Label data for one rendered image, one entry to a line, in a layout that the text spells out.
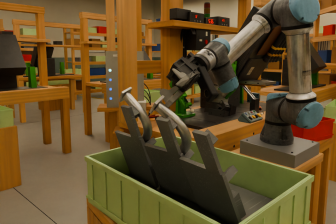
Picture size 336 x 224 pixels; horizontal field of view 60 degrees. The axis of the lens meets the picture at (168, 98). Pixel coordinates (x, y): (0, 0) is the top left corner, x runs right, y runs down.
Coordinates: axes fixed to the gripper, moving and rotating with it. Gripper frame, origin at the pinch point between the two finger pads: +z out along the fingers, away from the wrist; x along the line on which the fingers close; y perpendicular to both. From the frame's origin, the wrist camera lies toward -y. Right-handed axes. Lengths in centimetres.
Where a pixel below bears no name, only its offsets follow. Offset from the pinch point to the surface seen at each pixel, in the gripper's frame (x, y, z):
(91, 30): -599, 429, -457
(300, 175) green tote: 0.0, -43.7, -12.2
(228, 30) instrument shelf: -71, 23, -146
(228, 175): 4.2, -25.4, 8.5
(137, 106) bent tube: -11.2, 7.5, 2.3
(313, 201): -43, -74, -46
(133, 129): -15.5, 3.4, 7.2
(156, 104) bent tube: 2.4, 1.0, 6.2
